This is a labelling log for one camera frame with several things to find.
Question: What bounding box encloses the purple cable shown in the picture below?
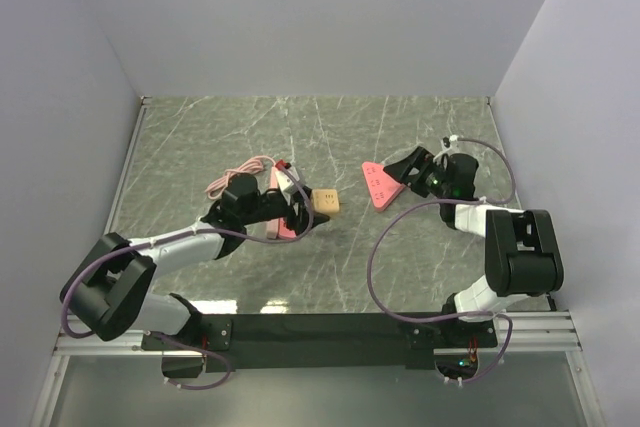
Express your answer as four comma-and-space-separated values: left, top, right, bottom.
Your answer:
60, 181, 316, 391
367, 136, 514, 386

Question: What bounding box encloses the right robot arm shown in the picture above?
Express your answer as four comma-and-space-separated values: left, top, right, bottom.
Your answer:
384, 147, 564, 346

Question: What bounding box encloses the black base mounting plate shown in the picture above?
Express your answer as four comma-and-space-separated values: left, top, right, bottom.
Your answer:
142, 312, 501, 379

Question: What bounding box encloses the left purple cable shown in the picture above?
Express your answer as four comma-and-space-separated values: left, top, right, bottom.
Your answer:
60, 181, 316, 391

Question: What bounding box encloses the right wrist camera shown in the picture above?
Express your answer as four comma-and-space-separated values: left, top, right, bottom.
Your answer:
441, 134, 460, 153

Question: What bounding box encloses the pink long power strip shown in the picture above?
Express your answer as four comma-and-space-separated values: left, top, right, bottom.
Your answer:
265, 167, 281, 240

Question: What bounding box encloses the wooden cube block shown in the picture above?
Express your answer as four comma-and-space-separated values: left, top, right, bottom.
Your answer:
310, 188, 340, 219

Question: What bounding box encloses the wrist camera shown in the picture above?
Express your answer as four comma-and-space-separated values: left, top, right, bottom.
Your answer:
273, 160, 304, 197
441, 134, 460, 153

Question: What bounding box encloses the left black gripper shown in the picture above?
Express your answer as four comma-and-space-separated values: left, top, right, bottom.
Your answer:
241, 185, 329, 234

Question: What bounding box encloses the pink triangular plug adapter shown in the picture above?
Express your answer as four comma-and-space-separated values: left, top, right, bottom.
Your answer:
276, 218, 297, 243

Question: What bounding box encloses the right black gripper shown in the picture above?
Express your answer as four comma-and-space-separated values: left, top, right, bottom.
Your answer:
383, 146, 452, 199

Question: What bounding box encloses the pink power cord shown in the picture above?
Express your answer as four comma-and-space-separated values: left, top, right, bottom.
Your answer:
204, 155, 276, 199

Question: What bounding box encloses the pink triangular power strip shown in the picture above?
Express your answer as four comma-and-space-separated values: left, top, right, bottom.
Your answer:
361, 161, 405, 212

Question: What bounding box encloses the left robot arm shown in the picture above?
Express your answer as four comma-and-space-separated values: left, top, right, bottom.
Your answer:
60, 169, 330, 349

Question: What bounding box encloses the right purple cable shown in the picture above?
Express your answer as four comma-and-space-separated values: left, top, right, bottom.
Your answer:
367, 136, 514, 386

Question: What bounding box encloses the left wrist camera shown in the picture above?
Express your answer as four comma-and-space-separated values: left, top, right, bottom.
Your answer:
273, 160, 304, 197

